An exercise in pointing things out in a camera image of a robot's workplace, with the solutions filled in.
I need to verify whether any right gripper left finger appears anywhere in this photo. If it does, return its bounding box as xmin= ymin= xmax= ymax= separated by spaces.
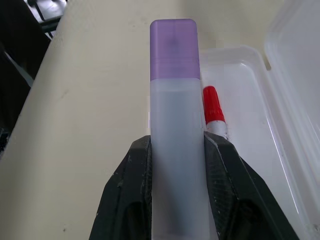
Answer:
xmin=88 ymin=136 xmax=155 ymax=240

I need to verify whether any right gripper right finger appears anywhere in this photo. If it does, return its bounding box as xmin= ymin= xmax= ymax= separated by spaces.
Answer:
xmin=203 ymin=131 xmax=301 ymax=240

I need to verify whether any white plastic case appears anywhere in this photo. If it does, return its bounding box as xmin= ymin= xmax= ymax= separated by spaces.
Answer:
xmin=199 ymin=0 xmax=320 ymax=240

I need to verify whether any purple capped clear tube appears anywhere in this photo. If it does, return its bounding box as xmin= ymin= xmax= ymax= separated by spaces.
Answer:
xmin=149 ymin=18 xmax=217 ymax=240

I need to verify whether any red and white marker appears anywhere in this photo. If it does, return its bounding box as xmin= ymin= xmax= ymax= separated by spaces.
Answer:
xmin=202 ymin=85 xmax=230 ymax=140

